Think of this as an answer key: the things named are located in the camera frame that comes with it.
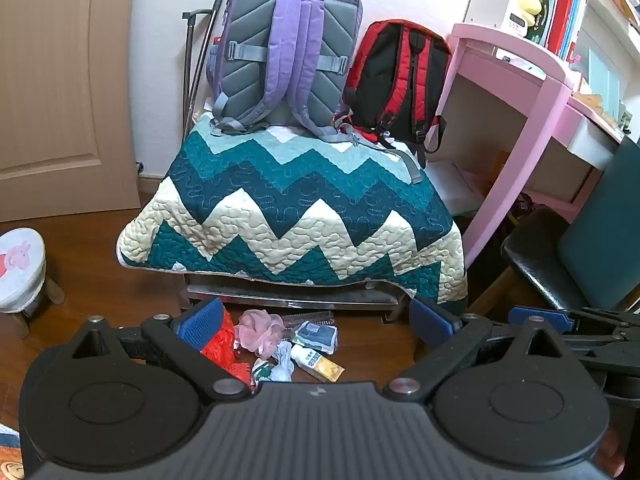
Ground yellow packet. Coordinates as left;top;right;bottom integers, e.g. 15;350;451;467
315;355;346;384

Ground pig print stool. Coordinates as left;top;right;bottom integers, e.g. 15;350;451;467
0;228;66;341

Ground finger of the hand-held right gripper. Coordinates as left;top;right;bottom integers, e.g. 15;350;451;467
567;332;640;368
507;306;640;335

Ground red black backpack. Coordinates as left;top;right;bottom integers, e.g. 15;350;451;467
337;20;453;161

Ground pink mesh puff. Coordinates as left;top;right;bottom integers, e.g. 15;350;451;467
235;310;287;359

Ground metal folding frame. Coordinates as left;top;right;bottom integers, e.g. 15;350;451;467
175;272;406;323

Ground clear plastic tray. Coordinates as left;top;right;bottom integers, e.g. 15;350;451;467
280;310;337;332

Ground row of colourful books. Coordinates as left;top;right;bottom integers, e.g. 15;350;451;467
522;0;588;61

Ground dark blue pouch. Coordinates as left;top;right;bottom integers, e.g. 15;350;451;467
292;320;339;354

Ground pale green file organiser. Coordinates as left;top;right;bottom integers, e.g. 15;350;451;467
587;47;628;121

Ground black walking stick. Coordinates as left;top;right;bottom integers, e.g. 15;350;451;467
181;0;231;133

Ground teal zigzag quilt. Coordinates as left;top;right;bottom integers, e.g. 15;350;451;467
116;110;468;306

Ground orange patterned mat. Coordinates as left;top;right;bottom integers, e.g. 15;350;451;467
0;425;27;480

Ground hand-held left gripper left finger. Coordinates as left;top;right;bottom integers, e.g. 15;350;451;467
70;297;253;403

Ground purple grey backpack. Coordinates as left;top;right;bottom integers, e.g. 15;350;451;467
206;0;426;186

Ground black padded chair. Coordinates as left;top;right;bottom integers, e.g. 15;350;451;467
500;135;640;321

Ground wooden door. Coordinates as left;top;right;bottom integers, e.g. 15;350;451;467
0;0;143;211

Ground white paper sheets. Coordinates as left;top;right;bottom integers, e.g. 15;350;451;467
429;160;482;211

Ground small white tube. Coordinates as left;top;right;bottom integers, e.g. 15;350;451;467
290;344;324;374

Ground red mesh bag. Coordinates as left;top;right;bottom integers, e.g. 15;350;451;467
200;305;251;392

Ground green white wrapper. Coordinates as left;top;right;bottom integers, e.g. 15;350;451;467
251;357;275;389

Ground pink desk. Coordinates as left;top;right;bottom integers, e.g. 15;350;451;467
427;22;631;271

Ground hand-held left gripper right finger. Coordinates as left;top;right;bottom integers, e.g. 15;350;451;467
382;295;568;406

